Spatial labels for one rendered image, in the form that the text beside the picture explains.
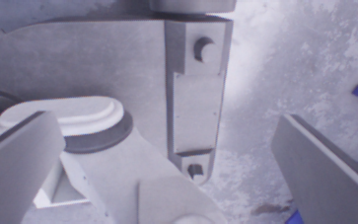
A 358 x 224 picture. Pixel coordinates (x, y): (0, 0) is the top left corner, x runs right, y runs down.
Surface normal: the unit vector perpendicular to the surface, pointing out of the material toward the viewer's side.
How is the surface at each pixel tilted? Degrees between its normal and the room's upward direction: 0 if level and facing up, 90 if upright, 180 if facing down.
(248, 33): 0
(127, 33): 0
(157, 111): 0
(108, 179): 90
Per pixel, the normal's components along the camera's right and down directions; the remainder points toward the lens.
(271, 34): 0.19, 0.50
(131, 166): 0.01, -0.86
